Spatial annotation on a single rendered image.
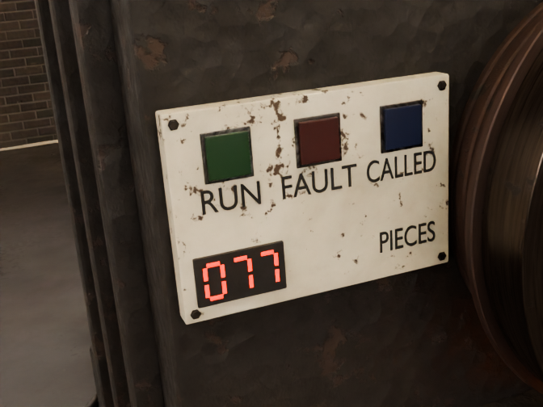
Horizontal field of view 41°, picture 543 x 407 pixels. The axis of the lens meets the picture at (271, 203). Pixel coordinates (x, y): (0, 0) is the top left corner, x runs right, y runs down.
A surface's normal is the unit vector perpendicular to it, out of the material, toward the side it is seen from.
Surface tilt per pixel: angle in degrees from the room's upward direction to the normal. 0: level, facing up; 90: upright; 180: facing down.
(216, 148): 90
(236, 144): 90
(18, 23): 90
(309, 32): 90
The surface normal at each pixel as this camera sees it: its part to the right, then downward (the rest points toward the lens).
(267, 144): 0.37, 0.26
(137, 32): -0.02, 0.31
